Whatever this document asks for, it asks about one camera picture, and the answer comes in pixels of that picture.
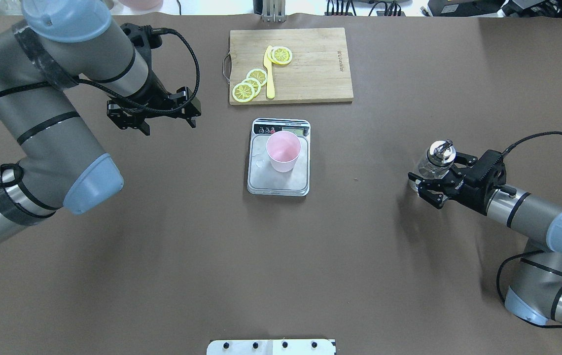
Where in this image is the digital kitchen scale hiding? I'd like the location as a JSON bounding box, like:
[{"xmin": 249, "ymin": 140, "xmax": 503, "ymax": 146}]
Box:
[{"xmin": 246, "ymin": 118, "xmax": 311, "ymax": 196}]

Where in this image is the yellow plastic knife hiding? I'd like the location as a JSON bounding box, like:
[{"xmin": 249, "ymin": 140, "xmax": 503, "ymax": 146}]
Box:
[{"xmin": 262, "ymin": 45, "xmax": 275, "ymax": 100}]

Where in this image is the aluminium frame post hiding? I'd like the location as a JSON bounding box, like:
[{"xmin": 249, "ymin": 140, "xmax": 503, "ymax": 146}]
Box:
[{"xmin": 257, "ymin": 0, "xmax": 287, "ymax": 23}]

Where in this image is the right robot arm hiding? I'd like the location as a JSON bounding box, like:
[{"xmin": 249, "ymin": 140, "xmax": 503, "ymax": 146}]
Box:
[{"xmin": 408, "ymin": 147, "xmax": 562, "ymax": 329}]

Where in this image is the lemon slice middle stack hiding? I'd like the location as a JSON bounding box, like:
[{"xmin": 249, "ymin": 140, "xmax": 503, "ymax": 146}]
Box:
[{"xmin": 241, "ymin": 77, "xmax": 261, "ymax": 97}]

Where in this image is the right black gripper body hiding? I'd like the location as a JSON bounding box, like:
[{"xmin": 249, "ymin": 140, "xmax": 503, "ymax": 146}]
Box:
[{"xmin": 452, "ymin": 150, "xmax": 506, "ymax": 215}]

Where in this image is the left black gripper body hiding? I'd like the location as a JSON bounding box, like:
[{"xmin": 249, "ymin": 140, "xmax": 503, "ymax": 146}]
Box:
[{"xmin": 113, "ymin": 23, "xmax": 188, "ymax": 116}]

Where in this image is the white pedestal column base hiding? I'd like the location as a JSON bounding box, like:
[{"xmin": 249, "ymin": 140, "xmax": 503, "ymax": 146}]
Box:
[{"xmin": 206, "ymin": 339, "xmax": 337, "ymax": 355}]

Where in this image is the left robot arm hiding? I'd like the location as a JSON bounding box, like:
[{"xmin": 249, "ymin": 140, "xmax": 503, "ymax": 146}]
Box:
[{"xmin": 0, "ymin": 0, "xmax": 201, "ymax": 243}]

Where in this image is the bamboo cutting board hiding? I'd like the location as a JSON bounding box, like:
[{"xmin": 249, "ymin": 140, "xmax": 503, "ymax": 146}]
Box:
[{"xmin": 229, "ymin": 28, "xmax": 354, "ymax": 105}]

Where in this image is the lemon slice lone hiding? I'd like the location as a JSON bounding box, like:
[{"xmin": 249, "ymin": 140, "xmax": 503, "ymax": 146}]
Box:
[{"xmin": 268, "ymin": 46, "xmax": 294, "ymax": 65}]

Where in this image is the pink plastic cup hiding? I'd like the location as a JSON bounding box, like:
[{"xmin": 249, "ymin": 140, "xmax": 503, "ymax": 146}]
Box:
[{"xmin": 266, "ymin": 131, "xmax": 302, "ymax": 173}]

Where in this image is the clear glass sauce bottle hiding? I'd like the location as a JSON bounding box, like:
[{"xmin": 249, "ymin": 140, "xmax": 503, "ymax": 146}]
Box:
[{"xmin": 409, "ymin": 140, "xmax": 457, "ymax": 193}]

